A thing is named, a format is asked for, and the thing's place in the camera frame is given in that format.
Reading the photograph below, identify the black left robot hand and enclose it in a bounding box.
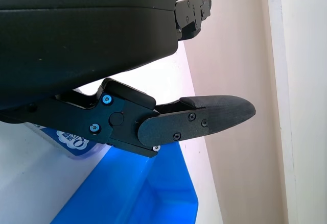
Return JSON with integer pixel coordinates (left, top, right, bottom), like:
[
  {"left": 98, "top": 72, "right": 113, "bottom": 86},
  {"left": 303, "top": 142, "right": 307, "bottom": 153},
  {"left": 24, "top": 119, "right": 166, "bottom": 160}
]
[{"left": 0, "top": 0, "right": 257, "bottom": 158}]

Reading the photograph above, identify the blue plastic tray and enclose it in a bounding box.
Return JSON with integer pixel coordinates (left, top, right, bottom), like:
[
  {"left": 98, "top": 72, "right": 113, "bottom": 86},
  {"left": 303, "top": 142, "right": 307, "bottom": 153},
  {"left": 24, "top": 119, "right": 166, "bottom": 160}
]
[{"left": 50, "top": 143, "right": 199, "bottom": 224}]

